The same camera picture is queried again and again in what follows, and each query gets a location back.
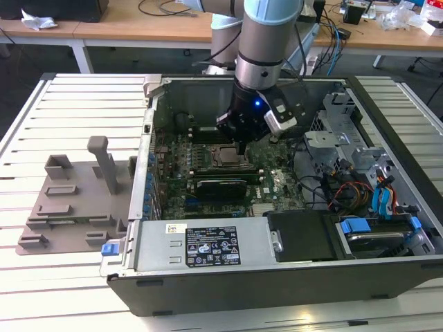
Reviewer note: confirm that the black graphics card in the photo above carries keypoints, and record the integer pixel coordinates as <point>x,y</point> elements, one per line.
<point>218,189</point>

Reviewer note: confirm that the round coin battery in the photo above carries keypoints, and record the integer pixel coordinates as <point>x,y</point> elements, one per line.
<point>274,139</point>

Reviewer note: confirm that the grey case latch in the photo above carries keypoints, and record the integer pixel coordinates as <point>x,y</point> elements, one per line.
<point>152,84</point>

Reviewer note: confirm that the black camera bracket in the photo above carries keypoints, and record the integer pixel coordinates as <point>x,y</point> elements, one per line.
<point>273,98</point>

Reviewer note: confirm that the silver hard disk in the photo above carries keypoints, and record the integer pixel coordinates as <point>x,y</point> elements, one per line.
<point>373,239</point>

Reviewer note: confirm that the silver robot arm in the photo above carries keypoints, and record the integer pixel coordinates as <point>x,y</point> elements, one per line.
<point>263,41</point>

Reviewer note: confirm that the small flat black device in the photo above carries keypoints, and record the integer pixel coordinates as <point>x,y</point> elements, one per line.
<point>344,34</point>

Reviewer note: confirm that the CPU socket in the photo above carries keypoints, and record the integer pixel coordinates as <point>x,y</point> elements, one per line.
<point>214,165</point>

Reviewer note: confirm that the silver drive cage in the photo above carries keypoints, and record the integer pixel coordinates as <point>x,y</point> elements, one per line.
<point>332,138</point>

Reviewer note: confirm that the blue disk carrier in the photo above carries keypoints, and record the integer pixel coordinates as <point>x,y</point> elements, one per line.
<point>354,228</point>

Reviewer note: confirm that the black chair base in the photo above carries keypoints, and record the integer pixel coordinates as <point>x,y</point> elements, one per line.
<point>420,63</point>

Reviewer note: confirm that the black plastic drive cover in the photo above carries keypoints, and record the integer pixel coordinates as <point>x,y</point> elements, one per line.
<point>301,238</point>

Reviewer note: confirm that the silver chipset heatsink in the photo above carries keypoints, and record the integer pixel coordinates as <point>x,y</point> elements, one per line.
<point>263,210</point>

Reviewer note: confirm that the silver power supply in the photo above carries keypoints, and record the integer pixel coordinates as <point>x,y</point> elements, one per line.
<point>155,249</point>

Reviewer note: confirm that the wooden desk white legs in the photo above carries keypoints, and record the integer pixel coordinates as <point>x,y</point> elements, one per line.
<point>380,39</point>
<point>121,29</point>

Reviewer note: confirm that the white cardboard box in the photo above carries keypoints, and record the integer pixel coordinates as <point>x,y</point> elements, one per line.
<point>434,27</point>

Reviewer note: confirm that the crumpled white paper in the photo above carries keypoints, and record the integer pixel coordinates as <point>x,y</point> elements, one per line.
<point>38,21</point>

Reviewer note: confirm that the white power strip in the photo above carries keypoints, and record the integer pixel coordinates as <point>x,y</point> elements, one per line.
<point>311,64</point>

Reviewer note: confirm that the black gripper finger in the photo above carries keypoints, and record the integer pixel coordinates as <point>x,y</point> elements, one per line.
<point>228,126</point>
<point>257,129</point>

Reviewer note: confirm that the clear plastic bags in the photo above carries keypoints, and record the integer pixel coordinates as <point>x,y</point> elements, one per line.
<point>398,15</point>

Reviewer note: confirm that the blue case latch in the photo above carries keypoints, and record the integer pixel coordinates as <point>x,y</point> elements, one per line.
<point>110,250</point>

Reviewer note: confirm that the black PC case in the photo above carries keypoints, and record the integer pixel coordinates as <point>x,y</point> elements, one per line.
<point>242,294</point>

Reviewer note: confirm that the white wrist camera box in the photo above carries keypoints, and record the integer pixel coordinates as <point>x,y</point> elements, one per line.
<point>280,122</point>

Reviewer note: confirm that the grey parts rack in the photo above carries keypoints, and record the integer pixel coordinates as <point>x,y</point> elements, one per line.
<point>83,207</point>

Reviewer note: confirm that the large black box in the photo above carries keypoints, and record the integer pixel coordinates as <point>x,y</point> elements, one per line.
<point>52,8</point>

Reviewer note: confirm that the green RAM stick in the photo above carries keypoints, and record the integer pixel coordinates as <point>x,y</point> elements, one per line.
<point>69,220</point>

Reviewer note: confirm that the green motherboard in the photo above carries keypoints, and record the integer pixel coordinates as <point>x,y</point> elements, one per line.
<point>273,193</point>

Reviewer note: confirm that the silver CPU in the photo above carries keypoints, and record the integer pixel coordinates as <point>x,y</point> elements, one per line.
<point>228,157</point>

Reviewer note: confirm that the small black box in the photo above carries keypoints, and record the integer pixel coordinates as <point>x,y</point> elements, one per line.
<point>353,15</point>

